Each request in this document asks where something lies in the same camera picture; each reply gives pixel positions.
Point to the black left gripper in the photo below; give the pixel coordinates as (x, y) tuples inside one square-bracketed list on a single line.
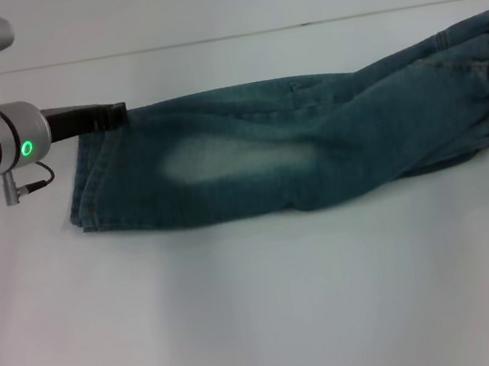
[(79, 121)]

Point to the blue denim shorts with print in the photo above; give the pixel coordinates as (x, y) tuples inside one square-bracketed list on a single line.
[(295, 152)]

